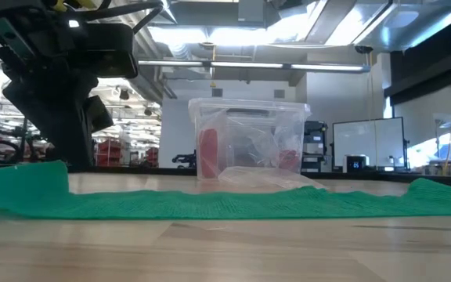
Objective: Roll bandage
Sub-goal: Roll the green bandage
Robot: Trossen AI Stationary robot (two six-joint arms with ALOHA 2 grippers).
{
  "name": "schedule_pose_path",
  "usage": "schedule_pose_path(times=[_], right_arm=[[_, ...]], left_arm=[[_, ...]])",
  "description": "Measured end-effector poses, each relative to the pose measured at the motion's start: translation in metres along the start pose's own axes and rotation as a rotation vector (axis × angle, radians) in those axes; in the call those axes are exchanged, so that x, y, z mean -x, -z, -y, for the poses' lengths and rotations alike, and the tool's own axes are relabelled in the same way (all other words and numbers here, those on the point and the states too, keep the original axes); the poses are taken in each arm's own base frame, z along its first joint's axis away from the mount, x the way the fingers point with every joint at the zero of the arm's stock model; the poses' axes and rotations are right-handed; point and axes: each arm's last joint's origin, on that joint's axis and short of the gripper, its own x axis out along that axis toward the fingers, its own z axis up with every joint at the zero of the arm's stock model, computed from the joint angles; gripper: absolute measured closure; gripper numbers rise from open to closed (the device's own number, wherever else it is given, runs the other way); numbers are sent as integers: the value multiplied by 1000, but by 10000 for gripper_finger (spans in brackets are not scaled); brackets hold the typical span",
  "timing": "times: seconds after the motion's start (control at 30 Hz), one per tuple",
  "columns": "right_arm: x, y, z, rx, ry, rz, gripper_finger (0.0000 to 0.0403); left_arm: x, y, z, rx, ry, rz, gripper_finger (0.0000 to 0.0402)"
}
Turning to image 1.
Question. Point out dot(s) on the black device digital display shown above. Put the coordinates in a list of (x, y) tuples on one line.
[(355, 164)]

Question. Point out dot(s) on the black printer cabinet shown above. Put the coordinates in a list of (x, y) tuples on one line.
[(314, 141)]

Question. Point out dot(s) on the red shelf rack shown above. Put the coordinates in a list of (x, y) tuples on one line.
[(152, 156), (108, 152)]

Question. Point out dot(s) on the clear plastic zip bag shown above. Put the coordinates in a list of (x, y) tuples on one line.
[(264, 177)]

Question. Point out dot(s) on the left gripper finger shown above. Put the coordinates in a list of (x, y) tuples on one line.
[(99, 113), (61, 125)]

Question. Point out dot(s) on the green elastic bandage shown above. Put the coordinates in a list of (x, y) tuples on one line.
[(225, 203)]

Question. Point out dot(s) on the red flat pack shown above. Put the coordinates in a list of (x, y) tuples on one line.
[(208, 152)]

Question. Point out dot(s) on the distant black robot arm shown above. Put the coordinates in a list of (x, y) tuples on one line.
[(184, 160)]

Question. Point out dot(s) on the black metal table frame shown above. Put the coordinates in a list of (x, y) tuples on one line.
[(131, 171)]

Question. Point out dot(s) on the white whiteboard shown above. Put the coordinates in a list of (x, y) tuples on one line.
[(366, 141)]

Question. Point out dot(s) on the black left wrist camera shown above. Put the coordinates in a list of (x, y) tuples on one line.
[(112, 51)]

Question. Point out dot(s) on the black security camera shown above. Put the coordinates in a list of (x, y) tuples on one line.
[(363, 49)]

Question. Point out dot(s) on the red crumpled item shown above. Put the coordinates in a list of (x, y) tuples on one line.
[(289, 160)]

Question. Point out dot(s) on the clear plastic storage box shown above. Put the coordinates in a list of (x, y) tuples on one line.
[(249, 137)]

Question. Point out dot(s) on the row of cans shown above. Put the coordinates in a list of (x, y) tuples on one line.
[(450, 169)]

